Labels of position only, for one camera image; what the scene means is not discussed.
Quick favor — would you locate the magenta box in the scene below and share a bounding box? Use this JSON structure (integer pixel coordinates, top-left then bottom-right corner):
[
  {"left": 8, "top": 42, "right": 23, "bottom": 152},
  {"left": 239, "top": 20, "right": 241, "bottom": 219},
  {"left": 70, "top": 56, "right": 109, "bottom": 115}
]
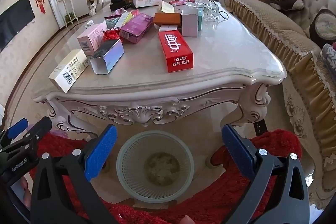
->
[{"left": 119, "top": 13, "right": 154, "bottom": 45}]

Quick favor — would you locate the cream box with barcode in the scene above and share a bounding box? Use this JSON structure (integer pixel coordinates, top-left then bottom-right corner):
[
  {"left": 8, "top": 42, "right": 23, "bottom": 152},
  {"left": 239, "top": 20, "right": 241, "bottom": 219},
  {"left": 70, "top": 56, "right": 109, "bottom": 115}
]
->
[{"left": 49, "top": 49, "right": 90, "bottom": 94}]

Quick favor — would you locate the black cable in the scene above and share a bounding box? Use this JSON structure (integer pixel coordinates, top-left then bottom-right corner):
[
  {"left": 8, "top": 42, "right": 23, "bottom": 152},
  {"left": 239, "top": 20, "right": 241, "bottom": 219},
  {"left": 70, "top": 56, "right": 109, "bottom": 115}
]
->
[{"left": 186, "top": 0, "right": 237, "bottom": 22}]

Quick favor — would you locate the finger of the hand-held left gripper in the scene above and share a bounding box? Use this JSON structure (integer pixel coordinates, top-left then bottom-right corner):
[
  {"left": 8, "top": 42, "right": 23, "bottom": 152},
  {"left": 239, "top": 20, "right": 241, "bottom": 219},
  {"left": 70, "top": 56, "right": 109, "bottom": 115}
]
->
[
  {"left": 0, "top": 118, "right": 29, "bottom": 152},
  {"left": 5, "top": 116, "right": 53, "bottom": 160}
]

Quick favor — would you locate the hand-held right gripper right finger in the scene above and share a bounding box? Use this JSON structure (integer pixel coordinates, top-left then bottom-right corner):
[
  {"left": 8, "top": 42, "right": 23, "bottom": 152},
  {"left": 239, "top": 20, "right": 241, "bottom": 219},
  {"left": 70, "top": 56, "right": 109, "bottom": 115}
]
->
[{"left": 222, "top": 124, "right": 310, "bottom": 224}]

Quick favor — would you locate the grey patterned cloth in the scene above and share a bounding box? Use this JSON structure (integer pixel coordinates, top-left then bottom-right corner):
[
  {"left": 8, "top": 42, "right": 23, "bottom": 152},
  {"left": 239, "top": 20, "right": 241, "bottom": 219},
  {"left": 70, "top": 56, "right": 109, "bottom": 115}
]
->
[{"left": 322, "top": 43, "right": 336, "bottom": 69}]

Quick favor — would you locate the black flat box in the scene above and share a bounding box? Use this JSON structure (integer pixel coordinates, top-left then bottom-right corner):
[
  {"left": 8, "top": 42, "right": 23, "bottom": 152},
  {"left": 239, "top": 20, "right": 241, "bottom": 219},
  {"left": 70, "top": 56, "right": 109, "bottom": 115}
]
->
[{"left": 109, "top": 2, "right": 132, "bottom": 12}]

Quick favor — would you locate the grey white open box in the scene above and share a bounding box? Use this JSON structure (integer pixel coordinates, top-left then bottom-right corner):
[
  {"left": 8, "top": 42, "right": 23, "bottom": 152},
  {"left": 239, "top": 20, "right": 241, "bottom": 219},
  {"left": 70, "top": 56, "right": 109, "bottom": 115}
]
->
[{"left": 181, "top": 7, "right": 198, "bottom": 38}]

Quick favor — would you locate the red shaggy rug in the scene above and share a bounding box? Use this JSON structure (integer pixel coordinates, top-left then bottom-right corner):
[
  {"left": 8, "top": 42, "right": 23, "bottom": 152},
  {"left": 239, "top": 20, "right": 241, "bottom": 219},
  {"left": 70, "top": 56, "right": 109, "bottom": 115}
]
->
[{"left": 29, "top": 130, "right": 302, "bottom": 224}]

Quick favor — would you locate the person's left hand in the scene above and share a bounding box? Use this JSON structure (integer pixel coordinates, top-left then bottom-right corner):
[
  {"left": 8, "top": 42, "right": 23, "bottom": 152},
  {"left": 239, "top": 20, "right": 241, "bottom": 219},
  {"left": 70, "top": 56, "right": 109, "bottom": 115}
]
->
[{"left": 20, "top": 177, "right": 32, "bottom": 204}]

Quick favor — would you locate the cluster of clear glass cups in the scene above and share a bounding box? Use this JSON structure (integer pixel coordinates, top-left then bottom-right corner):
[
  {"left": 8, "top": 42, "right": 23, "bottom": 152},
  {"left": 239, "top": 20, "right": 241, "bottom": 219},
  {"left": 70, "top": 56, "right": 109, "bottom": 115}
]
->
[{"left": 186, "top": 1, "right": 219, "bottom": 23}]

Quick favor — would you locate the red foil wrapper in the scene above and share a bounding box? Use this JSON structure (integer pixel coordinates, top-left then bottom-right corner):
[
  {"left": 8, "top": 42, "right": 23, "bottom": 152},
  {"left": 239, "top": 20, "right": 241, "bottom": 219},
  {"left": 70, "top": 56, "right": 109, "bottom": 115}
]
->
[{"left": 103, "top": 30, "right": 120, "bottom": 42}]

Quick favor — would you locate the teal box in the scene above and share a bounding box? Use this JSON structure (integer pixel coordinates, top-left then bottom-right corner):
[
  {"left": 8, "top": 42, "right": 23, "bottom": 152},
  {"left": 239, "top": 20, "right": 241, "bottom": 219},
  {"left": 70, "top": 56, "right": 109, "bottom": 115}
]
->
[{"left": 197, "top": 8, "right": 204, "bottom": 31}]

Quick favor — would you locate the pale green mesh wastebasket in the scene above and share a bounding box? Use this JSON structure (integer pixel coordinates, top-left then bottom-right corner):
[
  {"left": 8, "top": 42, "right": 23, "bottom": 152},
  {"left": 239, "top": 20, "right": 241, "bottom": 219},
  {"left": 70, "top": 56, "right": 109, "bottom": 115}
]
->
[{"left": 116, "top": 131, "right": 195, "bottom": 204}]

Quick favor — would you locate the dark green box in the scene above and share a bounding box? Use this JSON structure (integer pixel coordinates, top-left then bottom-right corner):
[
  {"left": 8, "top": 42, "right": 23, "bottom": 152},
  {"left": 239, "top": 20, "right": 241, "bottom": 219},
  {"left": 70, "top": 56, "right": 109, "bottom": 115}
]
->
[{"left": 104, "top": 14, "right": 124, "bottom": 29}]

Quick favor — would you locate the orange box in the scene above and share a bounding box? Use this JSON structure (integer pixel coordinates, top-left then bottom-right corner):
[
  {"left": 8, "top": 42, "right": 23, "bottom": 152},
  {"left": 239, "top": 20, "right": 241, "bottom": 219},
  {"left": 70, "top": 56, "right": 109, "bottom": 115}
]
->
[{"left": 154, "top": 13, "right": 181, "bottom": 28}]

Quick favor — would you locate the pale pink box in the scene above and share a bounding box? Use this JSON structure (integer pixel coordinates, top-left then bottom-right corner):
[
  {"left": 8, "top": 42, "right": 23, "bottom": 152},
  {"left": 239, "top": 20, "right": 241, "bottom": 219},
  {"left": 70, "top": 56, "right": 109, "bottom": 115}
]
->
[{"left": 77, "top": 21, "right": 108, "bottom": 55}]

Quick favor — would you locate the sofa with beige fringed cover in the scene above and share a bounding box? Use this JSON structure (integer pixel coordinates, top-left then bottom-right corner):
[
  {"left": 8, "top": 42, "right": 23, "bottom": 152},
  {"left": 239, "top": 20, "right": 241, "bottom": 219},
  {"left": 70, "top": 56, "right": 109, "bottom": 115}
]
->
[{"left": 219, "top": 0, "right": 336, "bottom": 209}]

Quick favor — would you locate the red toothpaste box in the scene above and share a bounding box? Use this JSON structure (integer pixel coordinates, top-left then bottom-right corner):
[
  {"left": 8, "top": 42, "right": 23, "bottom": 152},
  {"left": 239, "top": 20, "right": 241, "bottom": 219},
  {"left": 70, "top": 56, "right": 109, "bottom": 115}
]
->
[{"left": 158, "top": 30, "right": 194, "bottom": 73}]

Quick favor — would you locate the yellow green slim box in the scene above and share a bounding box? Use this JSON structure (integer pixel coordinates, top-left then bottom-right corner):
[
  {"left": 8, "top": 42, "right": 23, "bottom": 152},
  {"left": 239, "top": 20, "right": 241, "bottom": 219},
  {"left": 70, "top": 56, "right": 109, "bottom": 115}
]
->
[{"left": 114, "top": 11, "right": 135, "bottom": 29}]

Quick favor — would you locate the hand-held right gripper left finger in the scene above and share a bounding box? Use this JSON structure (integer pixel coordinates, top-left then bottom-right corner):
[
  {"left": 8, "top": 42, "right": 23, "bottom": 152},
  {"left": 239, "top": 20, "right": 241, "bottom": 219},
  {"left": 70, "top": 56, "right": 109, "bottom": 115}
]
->
[{"left": 30, "top": 124, "right": 118, "bottom": 224}]

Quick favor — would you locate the cream envelope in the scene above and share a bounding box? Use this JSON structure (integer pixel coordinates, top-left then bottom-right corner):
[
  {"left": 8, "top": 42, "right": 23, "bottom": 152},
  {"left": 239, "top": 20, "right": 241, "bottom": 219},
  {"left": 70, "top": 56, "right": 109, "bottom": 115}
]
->
[{"left": 161, "top": 1, "right": 176, "bottom": 14}]

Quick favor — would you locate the ornate white coffee table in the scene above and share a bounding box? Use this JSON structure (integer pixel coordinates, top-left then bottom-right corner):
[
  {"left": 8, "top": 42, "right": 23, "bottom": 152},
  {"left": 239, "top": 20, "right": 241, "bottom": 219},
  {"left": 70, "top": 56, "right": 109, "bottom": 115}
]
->
[{"left": 33, "top": 0, "right": 288, "bottom": 167}]

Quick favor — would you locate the black wall television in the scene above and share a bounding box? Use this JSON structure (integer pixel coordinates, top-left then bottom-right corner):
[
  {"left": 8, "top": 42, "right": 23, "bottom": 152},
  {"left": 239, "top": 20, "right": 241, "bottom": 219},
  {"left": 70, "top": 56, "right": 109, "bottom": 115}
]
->
[{"left": 0, "top": 0, "right": 35, "bottom": 52}]

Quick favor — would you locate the silver holographic open box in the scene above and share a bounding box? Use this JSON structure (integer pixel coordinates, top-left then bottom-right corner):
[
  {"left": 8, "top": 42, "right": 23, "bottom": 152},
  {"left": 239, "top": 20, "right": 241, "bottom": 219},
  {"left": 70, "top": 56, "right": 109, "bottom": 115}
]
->
[{"left": 90, "top": 39, "right": 125, "bottom": 75}]

